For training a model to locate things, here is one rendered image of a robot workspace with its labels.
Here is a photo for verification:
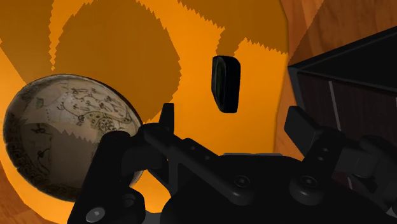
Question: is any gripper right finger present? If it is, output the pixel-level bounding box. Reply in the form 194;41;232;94
283;106;397;216

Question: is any small black rounded object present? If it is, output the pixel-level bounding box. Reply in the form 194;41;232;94
211;55;242;115

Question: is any dark wooden cabinet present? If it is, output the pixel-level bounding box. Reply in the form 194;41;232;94
287;25;397;190

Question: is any beige patterned bowl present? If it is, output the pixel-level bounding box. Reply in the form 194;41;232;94
2;73;145;202

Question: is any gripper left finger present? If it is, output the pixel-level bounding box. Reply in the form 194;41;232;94
66;102;256;224

